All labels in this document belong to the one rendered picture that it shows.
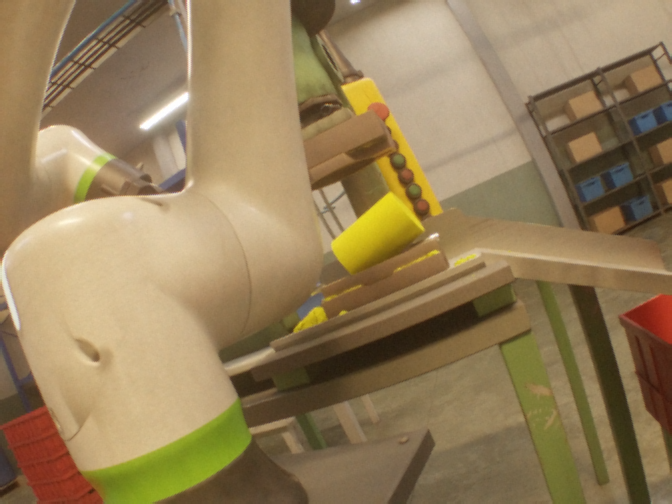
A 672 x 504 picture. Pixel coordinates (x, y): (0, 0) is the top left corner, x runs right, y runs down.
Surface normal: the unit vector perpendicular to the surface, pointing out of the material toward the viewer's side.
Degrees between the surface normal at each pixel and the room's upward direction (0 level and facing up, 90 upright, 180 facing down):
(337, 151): 90
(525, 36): 90
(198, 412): 90
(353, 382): 90
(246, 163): 102
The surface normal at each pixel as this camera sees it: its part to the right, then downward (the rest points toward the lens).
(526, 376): -0.23, 0.08
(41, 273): 0.09, -0.08
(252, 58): 0.43, 0.12
